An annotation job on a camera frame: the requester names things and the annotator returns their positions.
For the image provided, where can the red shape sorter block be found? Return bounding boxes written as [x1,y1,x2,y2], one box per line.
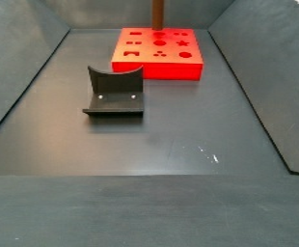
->
[110,28,204,81]

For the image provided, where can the brown oval peg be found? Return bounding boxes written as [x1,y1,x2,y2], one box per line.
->
[152,0,165,31]

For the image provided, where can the black curved holder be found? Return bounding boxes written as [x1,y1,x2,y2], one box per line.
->
[82,67,144,116]

